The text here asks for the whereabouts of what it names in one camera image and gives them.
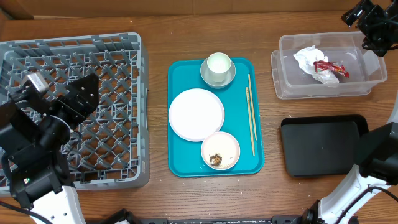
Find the white napkin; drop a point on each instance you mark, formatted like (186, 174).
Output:
(307, 57)

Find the pink bowl with scraps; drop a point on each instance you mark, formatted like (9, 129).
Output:
(223, 144)

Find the brown food scrap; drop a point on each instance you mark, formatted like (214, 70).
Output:
(215, 160)

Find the grey dish rack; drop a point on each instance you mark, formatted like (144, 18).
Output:
(110, 150)

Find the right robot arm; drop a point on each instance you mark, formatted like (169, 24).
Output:
(375, 160)

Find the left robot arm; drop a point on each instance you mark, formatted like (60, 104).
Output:
(33, 130)

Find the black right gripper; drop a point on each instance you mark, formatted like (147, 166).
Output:
(368, 20)

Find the white round plate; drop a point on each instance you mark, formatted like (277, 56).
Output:
(195, 114)

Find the teal plastic tray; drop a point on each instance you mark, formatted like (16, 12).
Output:
(185, 158)

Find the pale green bowl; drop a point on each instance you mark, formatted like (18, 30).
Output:
(205, 74)

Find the red snack wrapper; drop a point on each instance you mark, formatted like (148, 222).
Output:
(332, 66)

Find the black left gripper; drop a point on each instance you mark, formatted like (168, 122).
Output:
(91, 102)

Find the clear plastic bin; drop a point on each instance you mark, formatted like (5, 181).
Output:
(365, 68)

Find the white cup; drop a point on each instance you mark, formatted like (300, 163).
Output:
(218, 65)

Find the black tray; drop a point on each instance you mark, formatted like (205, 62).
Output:
(321, 145)

